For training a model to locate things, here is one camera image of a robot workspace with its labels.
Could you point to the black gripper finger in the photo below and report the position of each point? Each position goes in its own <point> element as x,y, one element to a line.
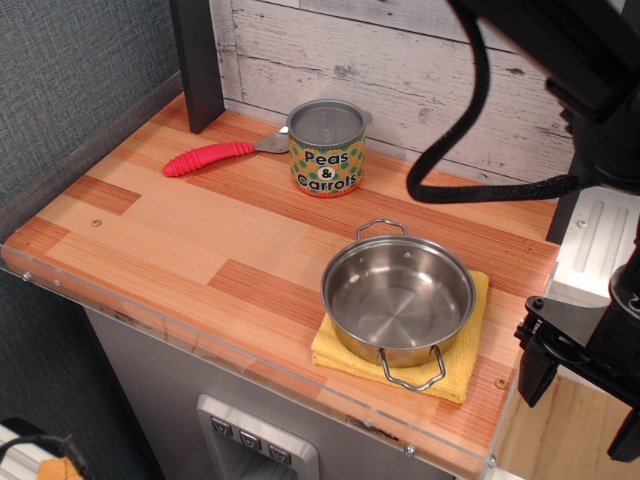
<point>625,446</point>
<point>537,371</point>

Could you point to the white toy sink unit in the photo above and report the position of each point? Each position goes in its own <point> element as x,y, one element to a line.
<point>599,239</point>

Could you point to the yellow cloth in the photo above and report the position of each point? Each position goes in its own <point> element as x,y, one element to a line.
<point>459,359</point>

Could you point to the silver pot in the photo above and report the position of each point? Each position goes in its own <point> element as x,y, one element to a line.
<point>398,301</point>

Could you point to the dark left post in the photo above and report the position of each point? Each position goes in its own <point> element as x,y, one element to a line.
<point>198,60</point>

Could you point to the yellow object bottom left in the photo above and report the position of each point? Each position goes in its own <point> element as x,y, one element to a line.
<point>58,469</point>

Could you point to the grey metal cabinet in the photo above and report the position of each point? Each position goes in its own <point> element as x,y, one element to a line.
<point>163,385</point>

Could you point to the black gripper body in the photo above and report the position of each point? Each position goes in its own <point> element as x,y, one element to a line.
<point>599,344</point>

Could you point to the peas and carrots can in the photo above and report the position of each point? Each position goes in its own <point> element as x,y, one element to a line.
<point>327,147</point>

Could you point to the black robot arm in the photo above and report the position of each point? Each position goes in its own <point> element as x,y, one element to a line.
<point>590,55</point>

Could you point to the dark right post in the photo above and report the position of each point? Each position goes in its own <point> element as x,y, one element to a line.
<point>563,213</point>

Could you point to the clear acrylic edge guard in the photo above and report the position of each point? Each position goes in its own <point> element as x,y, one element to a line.
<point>414,438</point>

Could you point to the dark post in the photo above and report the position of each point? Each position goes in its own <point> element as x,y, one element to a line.
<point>563,213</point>
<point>198,60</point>

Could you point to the grey dispenser panel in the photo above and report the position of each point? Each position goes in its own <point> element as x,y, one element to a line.
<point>255,440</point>

